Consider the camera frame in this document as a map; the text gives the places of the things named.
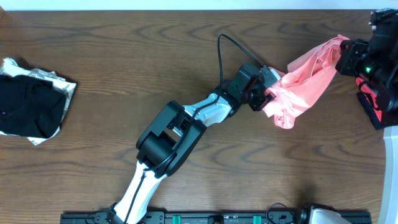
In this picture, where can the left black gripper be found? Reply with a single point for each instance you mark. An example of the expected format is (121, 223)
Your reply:
(262, 101)

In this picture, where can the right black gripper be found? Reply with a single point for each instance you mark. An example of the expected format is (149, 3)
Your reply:
(352, 50)

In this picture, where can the pink printed shirt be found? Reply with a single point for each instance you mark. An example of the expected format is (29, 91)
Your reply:
(306, 80)

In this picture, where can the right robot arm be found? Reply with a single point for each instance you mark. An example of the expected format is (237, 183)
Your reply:
(387, 101)

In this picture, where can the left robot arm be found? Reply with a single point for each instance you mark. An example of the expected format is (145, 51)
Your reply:
(170, 138)

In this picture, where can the red grey black garment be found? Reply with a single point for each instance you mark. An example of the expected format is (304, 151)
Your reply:
(367, 98)

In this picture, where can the black folded garment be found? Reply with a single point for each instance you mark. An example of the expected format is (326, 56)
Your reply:
(30, 107)

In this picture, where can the black mounting rail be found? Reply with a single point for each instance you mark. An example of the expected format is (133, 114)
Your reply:
(276, 213)

